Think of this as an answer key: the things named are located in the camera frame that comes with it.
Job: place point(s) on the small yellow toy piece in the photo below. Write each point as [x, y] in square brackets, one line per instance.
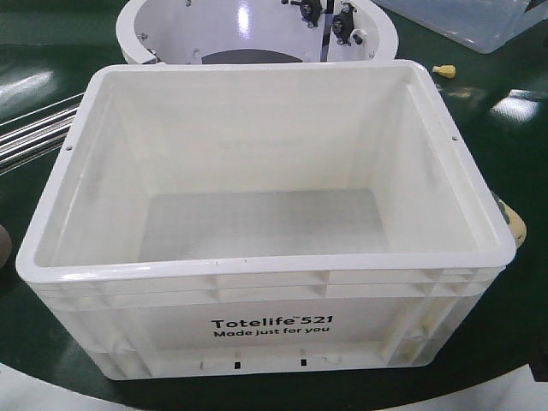
[446, 71]

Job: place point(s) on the yellow plush toy green trim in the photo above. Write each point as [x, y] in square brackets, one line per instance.
[514, 221]

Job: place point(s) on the white round machine housing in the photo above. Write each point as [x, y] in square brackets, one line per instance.
[197, 32]

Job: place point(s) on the pink plush ball toy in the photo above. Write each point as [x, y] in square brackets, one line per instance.
[5, 246]

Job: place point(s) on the shiny metal rods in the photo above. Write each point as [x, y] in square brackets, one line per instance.
[31, 135]

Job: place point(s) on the white plastic Totelife crate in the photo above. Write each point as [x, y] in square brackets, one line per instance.
[237, 219]

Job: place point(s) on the clear plastic storage bin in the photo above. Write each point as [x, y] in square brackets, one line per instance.
[482, 26]

